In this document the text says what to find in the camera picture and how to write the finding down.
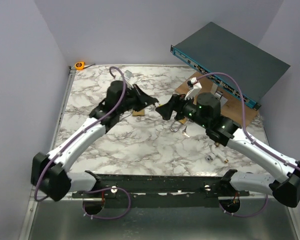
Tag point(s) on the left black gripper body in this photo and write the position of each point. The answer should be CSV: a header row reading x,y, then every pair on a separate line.
x,y
135,100

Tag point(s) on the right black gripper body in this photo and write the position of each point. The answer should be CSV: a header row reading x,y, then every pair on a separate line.
x,y
179,102

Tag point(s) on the long shackle brass padlock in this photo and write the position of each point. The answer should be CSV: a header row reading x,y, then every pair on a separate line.
x,y
177,124

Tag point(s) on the silver padlock key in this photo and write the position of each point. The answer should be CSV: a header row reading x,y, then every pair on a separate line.
x,y
184,132

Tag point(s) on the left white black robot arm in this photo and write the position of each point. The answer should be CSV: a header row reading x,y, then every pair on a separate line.
x,y
50,171

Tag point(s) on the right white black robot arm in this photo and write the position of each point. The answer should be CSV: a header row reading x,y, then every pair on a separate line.
x,y
283,178

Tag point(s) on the small brass padlock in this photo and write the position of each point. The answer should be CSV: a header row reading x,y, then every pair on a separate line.
x,y
140,113

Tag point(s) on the wooden board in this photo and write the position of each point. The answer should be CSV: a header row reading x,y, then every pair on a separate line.
x,y
232,108

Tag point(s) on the orange tape measure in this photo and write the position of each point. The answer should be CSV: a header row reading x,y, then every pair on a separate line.
x,y
81,65

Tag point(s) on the white tap fitting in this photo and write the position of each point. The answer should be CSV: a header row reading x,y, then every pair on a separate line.
x,y
216,154

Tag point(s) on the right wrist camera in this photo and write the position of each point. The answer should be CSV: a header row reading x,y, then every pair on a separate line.
x,y
194,88

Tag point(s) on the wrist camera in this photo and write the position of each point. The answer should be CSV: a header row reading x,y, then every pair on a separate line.
x,y
194,88
129,79

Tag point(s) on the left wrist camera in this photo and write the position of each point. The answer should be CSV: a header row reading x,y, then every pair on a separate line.
x,y
129,79

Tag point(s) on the metal switch stand bracket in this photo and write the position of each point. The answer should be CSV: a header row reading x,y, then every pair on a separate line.
x,y
218,94

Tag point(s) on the teal network switch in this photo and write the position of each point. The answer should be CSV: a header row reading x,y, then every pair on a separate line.
x,y
240,68

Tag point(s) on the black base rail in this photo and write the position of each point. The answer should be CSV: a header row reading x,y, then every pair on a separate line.
x,y
158,191

